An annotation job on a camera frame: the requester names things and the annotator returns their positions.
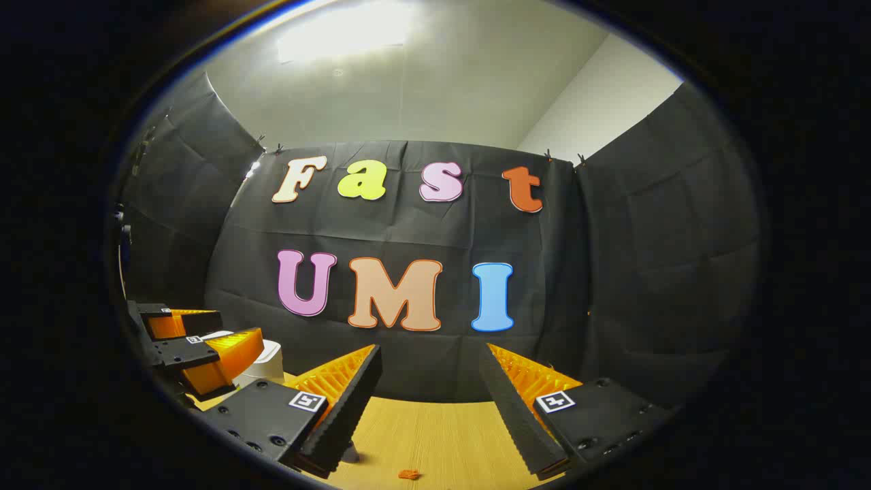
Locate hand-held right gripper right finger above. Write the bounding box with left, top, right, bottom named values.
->
left=479, top=342, right=674, bottom=481

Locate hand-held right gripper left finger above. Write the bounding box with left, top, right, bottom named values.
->
left=197, top=344, right=383, bottom=480

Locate white desktop garbage bin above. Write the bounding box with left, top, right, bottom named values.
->
left=197, top=330, right=285, bottom=387

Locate wooden desktop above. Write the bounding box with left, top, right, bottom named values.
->
left=193, top=371, right=569, bottom=490

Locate black backdrop cloth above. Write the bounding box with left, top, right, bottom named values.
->
left=116, top=71, right=763, bottom=409

